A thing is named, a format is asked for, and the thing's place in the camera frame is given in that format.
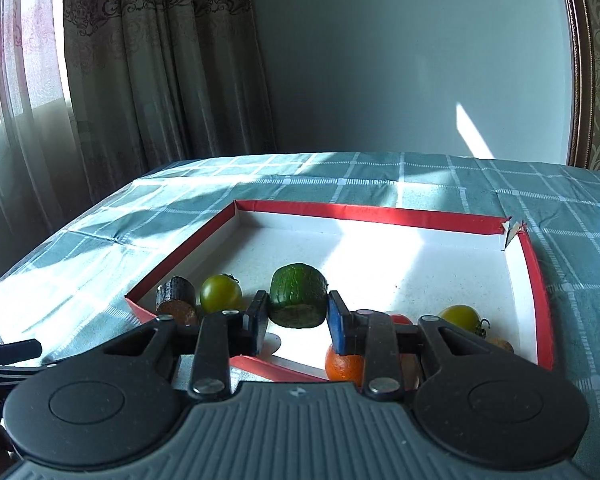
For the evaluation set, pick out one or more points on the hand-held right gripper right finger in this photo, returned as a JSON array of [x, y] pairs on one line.
[[336, 322]]

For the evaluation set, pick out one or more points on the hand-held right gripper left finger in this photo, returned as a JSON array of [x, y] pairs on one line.
[[257, 320]]

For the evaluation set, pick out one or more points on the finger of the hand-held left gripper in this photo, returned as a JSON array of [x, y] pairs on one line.
[[10, 352], [5, 374]]

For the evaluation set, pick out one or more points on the large green tomato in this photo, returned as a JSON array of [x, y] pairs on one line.
[[220, 292]]

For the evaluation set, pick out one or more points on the green cucumber piece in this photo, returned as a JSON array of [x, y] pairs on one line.
[[297, 295]]

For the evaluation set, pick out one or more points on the red cherry tomato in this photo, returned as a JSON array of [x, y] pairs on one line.
[[400, 318]]

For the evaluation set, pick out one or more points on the red cardboard box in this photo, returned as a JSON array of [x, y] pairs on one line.
[[380, 212]]

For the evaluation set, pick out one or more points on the small green tomato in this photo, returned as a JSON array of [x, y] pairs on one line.
[[460, 316]]

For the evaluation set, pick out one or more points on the orange tangerine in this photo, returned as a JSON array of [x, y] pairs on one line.
[[342, 367]]

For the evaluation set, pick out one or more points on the dark eggplant piece in box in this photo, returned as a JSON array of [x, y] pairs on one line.
[[175, 295]]

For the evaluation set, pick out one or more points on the brown longan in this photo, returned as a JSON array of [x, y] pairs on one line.
[[501, 346]]

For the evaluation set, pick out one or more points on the teal checked tablecloth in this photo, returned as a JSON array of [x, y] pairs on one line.
[[570, 260]]

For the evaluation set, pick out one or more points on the white sheer curtain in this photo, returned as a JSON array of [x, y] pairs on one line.
[[25, 85]]

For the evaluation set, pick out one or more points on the patterned brown curtain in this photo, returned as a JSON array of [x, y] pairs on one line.
[[170, 60]]

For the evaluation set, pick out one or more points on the brown wooden wall frame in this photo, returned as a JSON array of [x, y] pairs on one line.
[[577, 85]]

